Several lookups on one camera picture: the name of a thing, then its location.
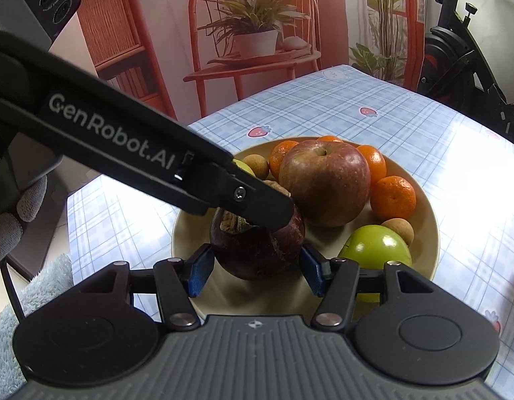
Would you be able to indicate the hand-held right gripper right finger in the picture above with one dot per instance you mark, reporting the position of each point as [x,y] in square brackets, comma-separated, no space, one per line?
[311,273]

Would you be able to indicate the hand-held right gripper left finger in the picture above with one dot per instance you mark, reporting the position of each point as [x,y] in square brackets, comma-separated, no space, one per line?
[200,268]

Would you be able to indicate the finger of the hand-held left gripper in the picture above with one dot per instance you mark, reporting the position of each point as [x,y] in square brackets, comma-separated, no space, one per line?
[261,204]

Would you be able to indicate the small green apple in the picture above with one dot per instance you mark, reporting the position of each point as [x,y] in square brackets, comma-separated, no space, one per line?
[373,246]
[243,168]

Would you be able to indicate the tan longan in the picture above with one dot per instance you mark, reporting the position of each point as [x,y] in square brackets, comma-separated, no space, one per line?
[255,163]
[400,230]

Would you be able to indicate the dark purple mangosteen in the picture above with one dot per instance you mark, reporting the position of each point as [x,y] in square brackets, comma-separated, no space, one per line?
[257,254]

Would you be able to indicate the bumpy mandarin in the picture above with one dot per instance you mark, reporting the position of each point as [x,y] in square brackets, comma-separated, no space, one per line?
[280,156]

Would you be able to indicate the red apple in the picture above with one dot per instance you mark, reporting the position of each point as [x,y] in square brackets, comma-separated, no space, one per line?
[323,183]

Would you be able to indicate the small mandarin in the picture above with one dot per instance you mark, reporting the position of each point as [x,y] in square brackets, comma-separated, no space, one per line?
[392,198]

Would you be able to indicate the beige round plate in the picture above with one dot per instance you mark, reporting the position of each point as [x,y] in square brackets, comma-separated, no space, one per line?
[419,225]

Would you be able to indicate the person's left hand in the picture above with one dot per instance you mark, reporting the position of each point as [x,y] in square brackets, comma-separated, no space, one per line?
[7,233]

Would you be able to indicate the oval kumquat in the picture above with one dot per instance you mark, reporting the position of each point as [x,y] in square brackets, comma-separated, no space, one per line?
[330,138]
[375,162]

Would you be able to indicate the blue plaid tablecloth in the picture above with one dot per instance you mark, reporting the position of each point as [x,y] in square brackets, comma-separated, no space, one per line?
[323,100]

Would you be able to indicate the light blue fluffy cloth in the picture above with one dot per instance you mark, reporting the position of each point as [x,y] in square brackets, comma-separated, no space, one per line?
[15,341]

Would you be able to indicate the black exercise bike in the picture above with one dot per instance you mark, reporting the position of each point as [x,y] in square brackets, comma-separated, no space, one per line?
[457,62]

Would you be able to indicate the wall poster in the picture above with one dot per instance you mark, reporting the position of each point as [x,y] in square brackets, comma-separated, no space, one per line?
[165,29]

